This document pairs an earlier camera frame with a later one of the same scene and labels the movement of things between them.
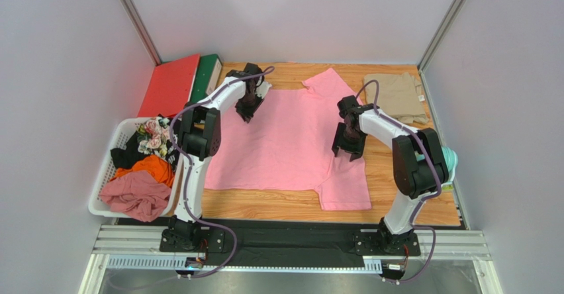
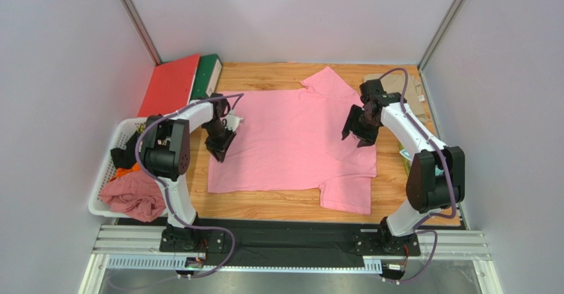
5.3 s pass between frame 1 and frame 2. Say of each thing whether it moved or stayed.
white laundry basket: stayed
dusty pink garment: stayed
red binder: stayed
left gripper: moved
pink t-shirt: stayed
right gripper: moved
